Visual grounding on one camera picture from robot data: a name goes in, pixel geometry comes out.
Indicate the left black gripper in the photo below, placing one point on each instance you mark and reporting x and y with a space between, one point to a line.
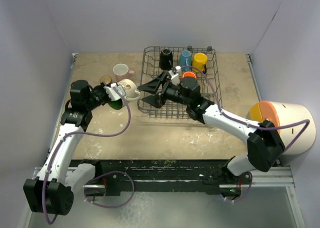
101 87

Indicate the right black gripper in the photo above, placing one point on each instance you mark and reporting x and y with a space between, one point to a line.
158 100

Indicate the cream white mug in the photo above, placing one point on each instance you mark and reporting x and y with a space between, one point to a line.
131 94

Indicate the small red-orange cup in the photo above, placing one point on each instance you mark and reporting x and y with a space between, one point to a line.
106 79

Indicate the orange mug black handle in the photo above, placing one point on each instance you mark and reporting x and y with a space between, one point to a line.
189 74

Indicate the pink faceted mug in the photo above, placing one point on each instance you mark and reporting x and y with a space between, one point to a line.
122 71

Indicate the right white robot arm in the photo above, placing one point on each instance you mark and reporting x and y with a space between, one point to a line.
264 144

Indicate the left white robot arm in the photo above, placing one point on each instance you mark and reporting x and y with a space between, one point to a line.
48 192

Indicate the blue mug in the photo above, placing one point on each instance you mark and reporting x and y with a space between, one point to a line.
185 60

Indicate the yellow mug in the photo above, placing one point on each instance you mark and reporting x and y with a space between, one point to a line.
199 63

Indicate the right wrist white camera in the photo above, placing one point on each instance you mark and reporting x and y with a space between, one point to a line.
174 73

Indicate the grey wire dish rack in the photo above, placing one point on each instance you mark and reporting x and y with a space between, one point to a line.
209 86

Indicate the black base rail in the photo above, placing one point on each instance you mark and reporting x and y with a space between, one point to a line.
159 169

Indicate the aluminium frame rail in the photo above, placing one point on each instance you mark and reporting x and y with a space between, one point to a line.
276 177

